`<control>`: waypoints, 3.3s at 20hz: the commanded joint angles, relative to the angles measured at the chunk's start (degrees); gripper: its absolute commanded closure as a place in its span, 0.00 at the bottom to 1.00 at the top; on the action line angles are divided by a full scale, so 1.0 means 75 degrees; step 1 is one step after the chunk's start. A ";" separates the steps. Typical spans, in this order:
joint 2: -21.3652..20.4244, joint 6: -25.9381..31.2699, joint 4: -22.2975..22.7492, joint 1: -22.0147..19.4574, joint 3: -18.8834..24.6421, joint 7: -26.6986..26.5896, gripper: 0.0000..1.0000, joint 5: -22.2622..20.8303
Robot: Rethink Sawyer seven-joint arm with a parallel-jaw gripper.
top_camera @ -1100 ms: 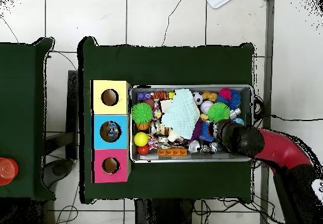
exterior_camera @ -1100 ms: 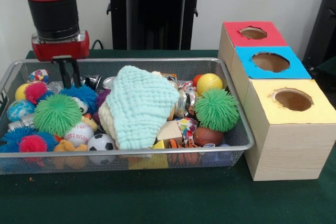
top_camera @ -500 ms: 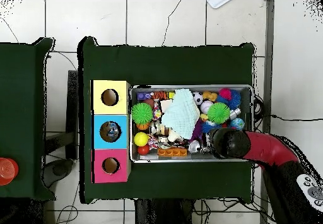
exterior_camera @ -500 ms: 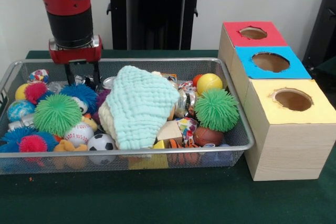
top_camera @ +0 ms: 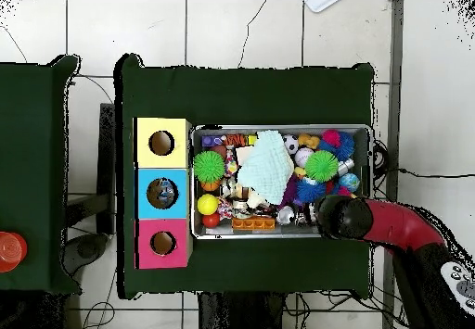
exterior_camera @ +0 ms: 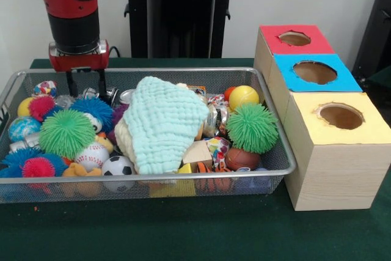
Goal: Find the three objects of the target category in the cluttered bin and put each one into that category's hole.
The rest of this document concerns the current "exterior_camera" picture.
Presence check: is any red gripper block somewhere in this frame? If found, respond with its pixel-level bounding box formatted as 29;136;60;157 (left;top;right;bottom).
48;40;110;100

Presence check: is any silver drink can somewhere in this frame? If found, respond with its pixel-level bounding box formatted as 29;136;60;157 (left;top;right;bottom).
105;86;120;105

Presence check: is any green spiky ball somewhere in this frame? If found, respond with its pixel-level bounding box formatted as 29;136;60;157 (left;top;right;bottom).
38;108;97;161

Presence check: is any cream waffle cloth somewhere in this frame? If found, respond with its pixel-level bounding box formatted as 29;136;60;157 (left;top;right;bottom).
114;83;188;167

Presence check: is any mint waffle cloth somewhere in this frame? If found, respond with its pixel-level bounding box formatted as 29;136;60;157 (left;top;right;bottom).
122;76;210;175

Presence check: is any wooden box with three holes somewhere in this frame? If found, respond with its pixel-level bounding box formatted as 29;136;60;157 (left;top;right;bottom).
254;24;391;211

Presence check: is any blue spiky toy with eyes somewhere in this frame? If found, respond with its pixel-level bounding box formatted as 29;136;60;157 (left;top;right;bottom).
70;98;114;135

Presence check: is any small baseball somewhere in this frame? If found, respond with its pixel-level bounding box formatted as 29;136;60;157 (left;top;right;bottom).
75;142;110;172

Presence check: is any globe print ball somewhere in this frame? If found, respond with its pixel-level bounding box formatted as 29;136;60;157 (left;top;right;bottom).
8;116;42;142

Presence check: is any small soccer ball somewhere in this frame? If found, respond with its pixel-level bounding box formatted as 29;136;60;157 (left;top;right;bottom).
101;155;136;192

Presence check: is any yellow ball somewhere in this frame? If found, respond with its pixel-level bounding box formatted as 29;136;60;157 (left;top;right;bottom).
228;85;260;111

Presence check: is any green spiky toy with eyes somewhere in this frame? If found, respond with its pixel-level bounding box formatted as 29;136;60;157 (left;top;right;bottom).
225;103;280;154

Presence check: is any small brown football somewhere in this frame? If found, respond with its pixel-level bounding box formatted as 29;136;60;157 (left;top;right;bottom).
225;147;262;172

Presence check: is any dark green table cloth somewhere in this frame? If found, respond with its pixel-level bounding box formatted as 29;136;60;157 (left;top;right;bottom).
0;57;391;261

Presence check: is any black chair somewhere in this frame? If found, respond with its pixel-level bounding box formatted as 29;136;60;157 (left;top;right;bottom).
351;0;391;90

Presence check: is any black pedestal cable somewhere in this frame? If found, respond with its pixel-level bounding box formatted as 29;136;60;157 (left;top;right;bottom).
108;46;133;58

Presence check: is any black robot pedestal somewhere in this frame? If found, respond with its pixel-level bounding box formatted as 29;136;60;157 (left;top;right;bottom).
117;0;247;59

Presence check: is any wire mesh bin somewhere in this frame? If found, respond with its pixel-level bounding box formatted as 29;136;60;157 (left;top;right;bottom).
0;65;298;203

